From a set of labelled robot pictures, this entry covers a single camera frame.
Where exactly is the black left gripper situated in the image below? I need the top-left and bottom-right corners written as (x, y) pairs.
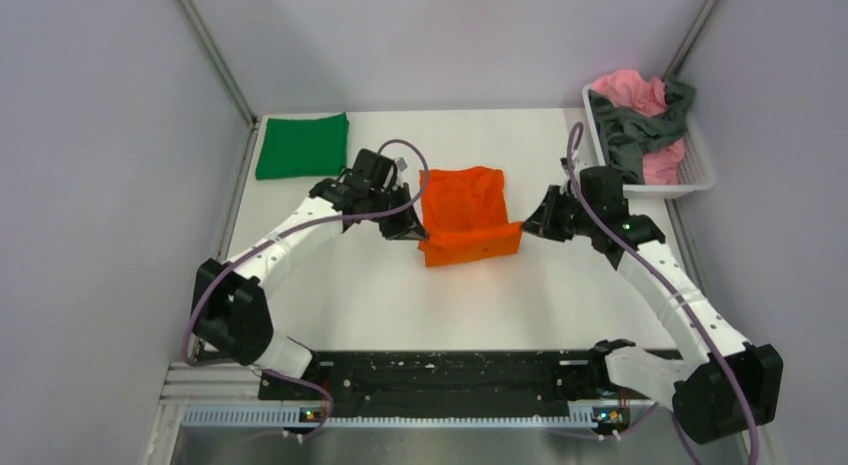
top-left (367, 181), bottom-right (428, 241)

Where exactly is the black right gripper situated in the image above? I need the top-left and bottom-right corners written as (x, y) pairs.
top-left (521, 185), bottom-right (598, 242)

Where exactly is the orange t shirt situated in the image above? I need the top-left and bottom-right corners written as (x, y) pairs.
top-left (418, 166), bottom-right (522, 268)

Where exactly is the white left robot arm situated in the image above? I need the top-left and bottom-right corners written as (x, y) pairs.
top-left (187, 149), bottom-right (428, 399)

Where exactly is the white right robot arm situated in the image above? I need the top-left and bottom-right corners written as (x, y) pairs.
top-left (522, 166), bottom-right (784, 444)

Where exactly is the folded green t shirt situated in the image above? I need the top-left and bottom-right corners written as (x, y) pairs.
top-left (255, 113), bottom-right (350, 181)

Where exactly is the dark grey t shirt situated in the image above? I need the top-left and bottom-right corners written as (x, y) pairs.
top-left (589, 79), bottom-right (696, 185)

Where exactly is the pink t shirt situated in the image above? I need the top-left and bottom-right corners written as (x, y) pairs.
top-left (590, 69), bottom-right (685, 186)

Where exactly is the white plastic basket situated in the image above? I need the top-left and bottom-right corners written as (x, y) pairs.
top-left (581, 84), bottom-right (716, 200)

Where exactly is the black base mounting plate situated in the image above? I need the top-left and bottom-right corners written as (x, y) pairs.
top-left (256, 347), bottom-right (654, 421)

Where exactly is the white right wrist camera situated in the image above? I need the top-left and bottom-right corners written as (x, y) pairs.
top-left (560, 157), bottom-right (585, 180)

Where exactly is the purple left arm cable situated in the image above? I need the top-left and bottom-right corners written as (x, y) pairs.
top-left (181, 138), bottom-right (432, 442)

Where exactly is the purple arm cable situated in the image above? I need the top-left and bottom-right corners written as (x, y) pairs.
top-left (181, 138), bottom-right (432, 442)
top-left (549, 121), bottom-right (762, 465)

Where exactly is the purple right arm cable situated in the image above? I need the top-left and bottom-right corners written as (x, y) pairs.
top-left (549, 121), bottom-right (762, 465)

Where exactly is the grey slotted cable duct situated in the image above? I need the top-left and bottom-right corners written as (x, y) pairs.
top-left (182, 405), bottom-right (597, 429)

